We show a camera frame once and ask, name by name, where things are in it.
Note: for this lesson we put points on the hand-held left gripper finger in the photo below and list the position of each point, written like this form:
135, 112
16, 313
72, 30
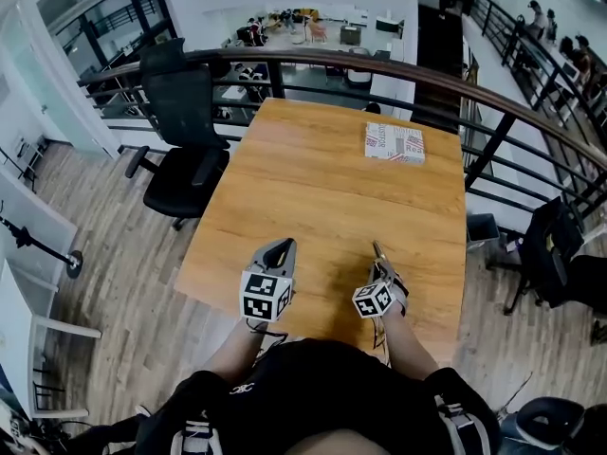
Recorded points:
290, 261
260, 258

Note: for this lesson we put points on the printed cardboard box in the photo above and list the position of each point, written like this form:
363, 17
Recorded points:
394, 143

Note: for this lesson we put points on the black mesh office chair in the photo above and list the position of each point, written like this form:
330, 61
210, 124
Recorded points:
182, 126

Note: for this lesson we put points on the white shelf unit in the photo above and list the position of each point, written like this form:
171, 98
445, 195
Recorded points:
28, 273

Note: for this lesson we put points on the black chair with bag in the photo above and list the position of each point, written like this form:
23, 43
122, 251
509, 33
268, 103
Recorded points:
552, 249

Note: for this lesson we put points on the person's left forearm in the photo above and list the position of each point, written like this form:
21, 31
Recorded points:
232, 349

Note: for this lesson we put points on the person's black clothing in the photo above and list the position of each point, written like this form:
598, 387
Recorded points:
322, 396

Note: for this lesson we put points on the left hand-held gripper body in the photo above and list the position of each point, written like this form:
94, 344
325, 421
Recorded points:
258, 296

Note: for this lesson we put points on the black side walkway railing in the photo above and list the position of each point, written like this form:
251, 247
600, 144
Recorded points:
521, 45

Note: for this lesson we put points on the black stand with round base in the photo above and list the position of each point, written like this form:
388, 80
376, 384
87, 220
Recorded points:
42, 249

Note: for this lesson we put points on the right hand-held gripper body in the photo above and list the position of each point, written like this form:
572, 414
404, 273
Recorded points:
374, 299

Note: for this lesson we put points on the black waste bin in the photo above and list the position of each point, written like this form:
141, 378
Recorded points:
482, 230

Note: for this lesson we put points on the person's right forearm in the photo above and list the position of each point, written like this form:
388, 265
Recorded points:
408, 344

